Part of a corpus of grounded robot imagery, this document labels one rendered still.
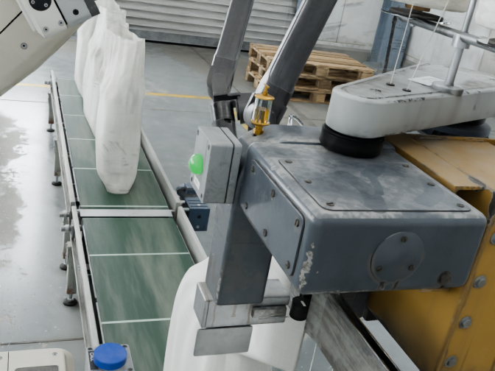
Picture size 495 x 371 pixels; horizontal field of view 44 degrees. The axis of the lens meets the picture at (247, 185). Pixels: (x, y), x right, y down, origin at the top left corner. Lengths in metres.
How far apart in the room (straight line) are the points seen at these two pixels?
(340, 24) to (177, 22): 2.50
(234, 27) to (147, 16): 6.94
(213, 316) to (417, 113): 0.44
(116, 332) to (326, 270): 1.38
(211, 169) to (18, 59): 0.57
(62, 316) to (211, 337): 1.75
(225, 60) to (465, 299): 0.85
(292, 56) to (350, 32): 8.42
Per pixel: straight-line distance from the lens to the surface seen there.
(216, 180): 0.83
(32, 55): 1.27
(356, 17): 9.57
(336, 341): 0.94
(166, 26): 8.54
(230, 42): 1.53
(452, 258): 0.77
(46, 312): 2.73
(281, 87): 1.14
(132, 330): 2.01
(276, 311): 1.00
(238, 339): 1.02
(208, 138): 0.83
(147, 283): 2.24
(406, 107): 0.89
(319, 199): 0.68
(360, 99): 0.83
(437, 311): 0.95
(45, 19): 1.10
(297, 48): 1.15
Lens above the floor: 1.60
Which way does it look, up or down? 23 degrees down
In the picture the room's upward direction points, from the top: 10 degrees clockwise
